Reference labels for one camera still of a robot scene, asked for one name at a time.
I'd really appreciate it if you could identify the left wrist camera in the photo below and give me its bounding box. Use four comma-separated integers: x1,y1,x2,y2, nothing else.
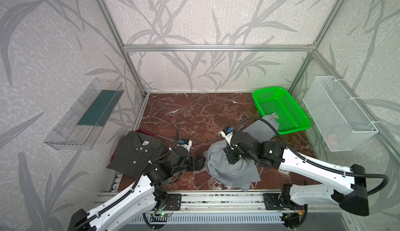
179,138,192,152

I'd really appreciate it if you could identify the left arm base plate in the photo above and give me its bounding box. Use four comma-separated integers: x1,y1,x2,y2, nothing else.
156,193,182,211

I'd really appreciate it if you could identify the clear plastic wall tray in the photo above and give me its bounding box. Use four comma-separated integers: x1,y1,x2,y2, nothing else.
44,78,125,150

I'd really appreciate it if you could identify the dark striped folded shirt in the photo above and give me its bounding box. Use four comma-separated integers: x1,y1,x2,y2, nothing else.
107,132,169,179

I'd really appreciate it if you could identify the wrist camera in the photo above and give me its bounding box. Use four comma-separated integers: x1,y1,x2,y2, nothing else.
220,126,233,146
179,138,192,152

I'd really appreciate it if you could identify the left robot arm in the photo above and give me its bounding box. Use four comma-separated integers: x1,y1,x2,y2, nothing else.
68,145,205,231

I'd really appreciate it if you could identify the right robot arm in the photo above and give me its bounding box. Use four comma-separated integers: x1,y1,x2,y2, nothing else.
220,129,369,216

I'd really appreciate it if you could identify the green plastic basket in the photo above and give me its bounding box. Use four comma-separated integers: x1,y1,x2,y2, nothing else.
252,87,311,135

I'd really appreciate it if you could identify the white wire mesh basket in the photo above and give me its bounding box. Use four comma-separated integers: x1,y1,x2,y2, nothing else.
303,76,379,152

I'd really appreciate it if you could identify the grey long sleeve shirt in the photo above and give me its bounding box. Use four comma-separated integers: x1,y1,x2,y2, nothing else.
204,121,275,191

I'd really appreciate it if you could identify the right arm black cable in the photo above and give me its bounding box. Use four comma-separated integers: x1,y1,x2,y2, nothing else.
234,117,390,197

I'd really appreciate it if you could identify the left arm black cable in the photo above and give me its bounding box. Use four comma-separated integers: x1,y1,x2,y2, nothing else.
71,127,182,231

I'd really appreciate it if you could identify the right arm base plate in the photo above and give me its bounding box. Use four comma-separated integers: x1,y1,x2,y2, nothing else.
262,193,307,212

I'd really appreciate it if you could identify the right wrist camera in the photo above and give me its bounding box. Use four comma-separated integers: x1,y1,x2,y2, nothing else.
220,126,233,146

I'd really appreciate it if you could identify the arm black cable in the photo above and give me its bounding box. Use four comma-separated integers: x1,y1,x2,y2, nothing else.
71,127,182,231
234,117,390,197

